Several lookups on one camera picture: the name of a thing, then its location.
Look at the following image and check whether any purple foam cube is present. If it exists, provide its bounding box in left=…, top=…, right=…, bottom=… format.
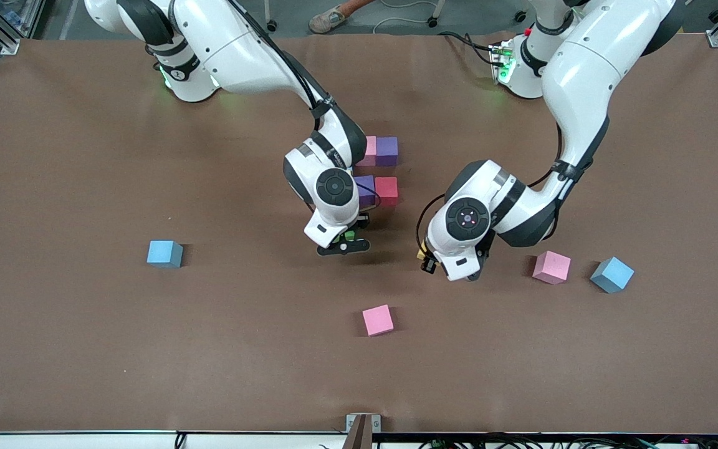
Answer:
left=354, top=175, right=377, bottom=208
left=375, top=137, right=399, bottom=167

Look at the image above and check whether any red foam cube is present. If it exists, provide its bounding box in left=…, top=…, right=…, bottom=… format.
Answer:
left=375, top=176, right=399, bottom=207

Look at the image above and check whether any light blue foam cube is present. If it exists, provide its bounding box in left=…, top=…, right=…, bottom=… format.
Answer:
left=146, top=240, right=184, bottom=269
left=590, top=256, right=635, bottom=294

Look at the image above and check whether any walking person's leg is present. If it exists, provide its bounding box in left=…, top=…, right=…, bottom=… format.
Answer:
left=308, top=0, right=375, bottom=34

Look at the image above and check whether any brown table cover sheet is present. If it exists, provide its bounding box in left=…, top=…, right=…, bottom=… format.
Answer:
left=0, top=32, right=718, bottom=435

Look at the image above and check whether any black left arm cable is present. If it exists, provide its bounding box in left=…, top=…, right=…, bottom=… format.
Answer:
left=416, top=122, right=564, bottom=251

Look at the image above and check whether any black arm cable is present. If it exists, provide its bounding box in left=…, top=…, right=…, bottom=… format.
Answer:
left=416, top=122, right=564, bottom=251
left=225, top=0, right=335, bottom=119

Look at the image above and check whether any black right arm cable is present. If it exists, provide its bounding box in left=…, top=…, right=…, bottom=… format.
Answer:
left=225, top=0, right=335, bottom=119

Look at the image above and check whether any grey metal bracket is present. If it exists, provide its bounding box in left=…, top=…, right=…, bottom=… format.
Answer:
left=346, top=413, right=382, bottom=449

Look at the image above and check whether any white floor cable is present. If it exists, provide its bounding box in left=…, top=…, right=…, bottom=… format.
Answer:
left=371, top=0, right=436, bottom=33

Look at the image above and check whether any black left base cable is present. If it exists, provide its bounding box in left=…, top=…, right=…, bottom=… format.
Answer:
left=437, top=30, right=498, bottom=66

